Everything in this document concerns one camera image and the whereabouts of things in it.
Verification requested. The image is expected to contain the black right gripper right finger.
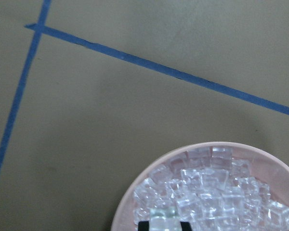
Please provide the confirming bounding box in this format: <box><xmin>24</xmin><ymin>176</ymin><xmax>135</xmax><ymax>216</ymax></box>
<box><xmin>180</xmin><ymin>221</ymin><xmax>193</xmax><ymax>231</ymax></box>

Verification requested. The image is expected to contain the clear ice cubes pile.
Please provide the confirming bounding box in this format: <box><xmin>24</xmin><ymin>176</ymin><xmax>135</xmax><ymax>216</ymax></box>
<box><xmin>133</xmin><ymin>148</ymin><xmax>289</xmax><ymax>231</ymax></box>

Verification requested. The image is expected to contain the pink bowl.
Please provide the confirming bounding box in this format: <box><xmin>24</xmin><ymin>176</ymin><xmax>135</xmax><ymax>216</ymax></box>
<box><xmin>111</xmin><ymin>141</ymin><xmax>289</xmax><ymax>231</ymax></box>

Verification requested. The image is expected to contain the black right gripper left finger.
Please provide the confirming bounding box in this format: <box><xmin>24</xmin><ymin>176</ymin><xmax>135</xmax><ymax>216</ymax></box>
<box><xmin>138</xmin><ymin>220</ymin><xmax>149</xmax><ymax>231</ymax></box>

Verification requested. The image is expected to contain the clear ice cube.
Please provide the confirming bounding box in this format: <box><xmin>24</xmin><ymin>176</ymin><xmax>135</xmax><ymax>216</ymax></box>
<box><xmin>149</xmin><ymin>206</ymin><xmax>182</xmax><ymax>231</ymax></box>

